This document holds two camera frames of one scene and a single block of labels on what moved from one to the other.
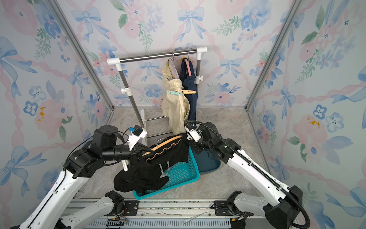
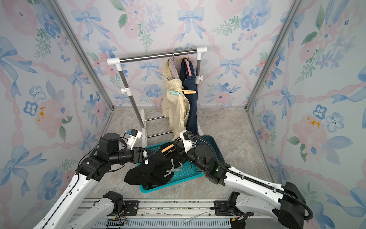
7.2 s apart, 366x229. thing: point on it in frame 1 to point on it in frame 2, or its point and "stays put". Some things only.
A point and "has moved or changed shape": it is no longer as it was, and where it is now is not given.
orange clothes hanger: [162, 145] has moved or changed shape
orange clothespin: [188, 92] stays put
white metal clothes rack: [127, 91] stays put
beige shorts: [175, 108] stays put
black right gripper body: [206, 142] to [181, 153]
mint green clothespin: [174, 93] stays put
